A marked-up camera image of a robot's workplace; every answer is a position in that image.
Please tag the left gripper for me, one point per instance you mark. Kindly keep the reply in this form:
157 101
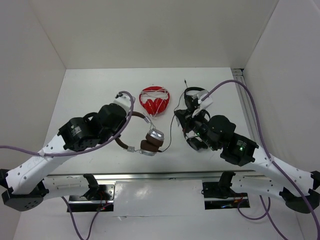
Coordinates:
124 119

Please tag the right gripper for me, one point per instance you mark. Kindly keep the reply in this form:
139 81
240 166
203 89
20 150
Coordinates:
185 118

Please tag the brown silver headphones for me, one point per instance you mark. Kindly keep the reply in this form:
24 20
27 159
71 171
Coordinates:
154 139

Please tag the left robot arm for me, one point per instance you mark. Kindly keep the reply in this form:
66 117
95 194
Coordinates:
29 184

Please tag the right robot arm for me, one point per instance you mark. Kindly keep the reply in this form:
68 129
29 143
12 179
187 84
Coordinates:
293 186

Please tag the black headphones far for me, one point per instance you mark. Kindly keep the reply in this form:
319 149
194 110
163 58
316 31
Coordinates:
188 99

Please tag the black headphones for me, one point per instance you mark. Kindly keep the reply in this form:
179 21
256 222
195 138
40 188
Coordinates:
188 99
194 141

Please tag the black headphones near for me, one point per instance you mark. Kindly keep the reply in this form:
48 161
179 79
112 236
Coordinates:
194 141

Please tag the red headphones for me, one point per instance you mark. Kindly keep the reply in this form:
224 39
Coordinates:
154 100

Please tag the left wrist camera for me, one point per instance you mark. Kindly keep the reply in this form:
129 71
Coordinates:
124 101

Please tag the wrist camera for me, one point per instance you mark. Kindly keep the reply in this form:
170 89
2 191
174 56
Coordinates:
203 101
124 101

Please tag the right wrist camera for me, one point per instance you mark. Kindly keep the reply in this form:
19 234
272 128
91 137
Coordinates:
203 101

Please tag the aluminium front rail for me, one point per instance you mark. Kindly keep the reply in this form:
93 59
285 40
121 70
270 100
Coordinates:
133 177

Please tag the aluminium side rail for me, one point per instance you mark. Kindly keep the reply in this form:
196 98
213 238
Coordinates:
246 105

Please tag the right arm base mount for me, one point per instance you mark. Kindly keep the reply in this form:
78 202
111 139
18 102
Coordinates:
217 199

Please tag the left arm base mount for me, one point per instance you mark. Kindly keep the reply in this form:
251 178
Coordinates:
102 201

